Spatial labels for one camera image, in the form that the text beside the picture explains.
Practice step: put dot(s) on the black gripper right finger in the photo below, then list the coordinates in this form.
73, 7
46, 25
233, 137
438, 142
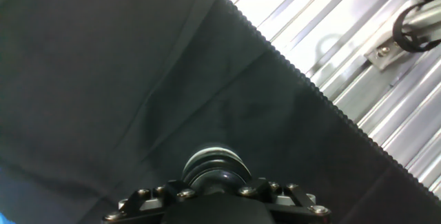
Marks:
296, 203

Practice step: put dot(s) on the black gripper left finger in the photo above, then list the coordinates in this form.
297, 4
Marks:
144, 205

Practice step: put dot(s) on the clear glass jar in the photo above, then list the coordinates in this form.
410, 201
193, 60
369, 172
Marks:
213, 150

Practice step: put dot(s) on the black cloth with blue print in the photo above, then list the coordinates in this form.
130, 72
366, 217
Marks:
138, 79

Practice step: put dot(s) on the aluminium camera bracket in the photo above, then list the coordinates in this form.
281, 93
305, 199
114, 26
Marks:
386, 53

